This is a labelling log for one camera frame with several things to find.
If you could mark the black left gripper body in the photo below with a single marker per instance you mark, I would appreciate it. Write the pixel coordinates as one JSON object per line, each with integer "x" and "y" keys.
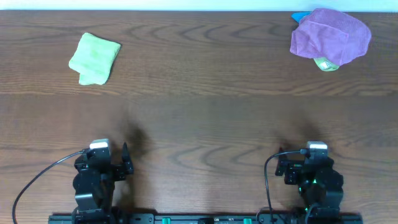
{"x": 116, "y": 170}

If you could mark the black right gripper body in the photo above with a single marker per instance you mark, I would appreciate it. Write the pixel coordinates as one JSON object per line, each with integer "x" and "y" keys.
{"x": 293, "y": 175}

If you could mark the purple cloth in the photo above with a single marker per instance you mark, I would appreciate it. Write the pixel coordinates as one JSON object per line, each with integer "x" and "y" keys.
{"x": 332, "y": 34}

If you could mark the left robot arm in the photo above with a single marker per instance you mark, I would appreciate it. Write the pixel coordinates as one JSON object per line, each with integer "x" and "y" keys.
{"x": 94, "y": 183}

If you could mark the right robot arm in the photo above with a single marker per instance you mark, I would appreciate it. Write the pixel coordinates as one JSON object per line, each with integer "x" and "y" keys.
{"x": 319, "y": 185}

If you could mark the folded green cloth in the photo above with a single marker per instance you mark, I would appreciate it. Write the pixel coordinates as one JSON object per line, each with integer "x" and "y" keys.
{"x": 93, "y": 59}

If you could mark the crumpled green cloth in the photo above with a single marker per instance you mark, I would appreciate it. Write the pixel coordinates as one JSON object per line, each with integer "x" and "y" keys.
{"x": 325, "y": 65}

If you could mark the blue cloth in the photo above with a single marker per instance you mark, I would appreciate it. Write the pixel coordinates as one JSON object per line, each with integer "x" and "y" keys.
{"x": 298, "y": 16}

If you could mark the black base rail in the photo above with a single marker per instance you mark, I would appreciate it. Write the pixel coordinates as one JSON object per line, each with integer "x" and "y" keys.
{"x": 149, "y": 218}

